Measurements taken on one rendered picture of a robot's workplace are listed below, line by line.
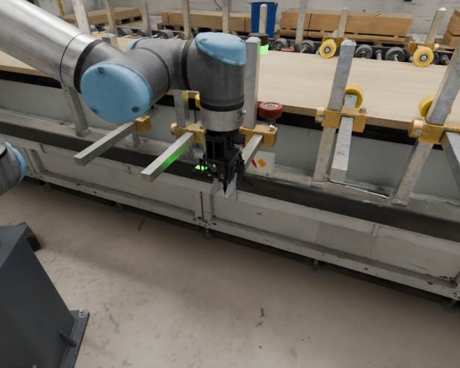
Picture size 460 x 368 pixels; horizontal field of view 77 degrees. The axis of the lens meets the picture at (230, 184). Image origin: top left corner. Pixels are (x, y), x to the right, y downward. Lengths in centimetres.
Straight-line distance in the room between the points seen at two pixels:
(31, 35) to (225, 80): 29
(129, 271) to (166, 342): 45
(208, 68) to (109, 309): 129
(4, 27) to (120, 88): 18
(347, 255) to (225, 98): 117
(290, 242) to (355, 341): 51
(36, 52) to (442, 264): 157
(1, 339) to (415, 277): 163
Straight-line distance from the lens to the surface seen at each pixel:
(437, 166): 124
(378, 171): 124
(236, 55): 55
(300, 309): 153
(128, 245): 182
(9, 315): 118
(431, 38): 198
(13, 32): 55
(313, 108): 108
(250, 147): 88
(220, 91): 56
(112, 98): 47
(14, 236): 117
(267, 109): 103
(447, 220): 107
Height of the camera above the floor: 130
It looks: 37 degrees down
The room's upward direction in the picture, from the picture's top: straight up
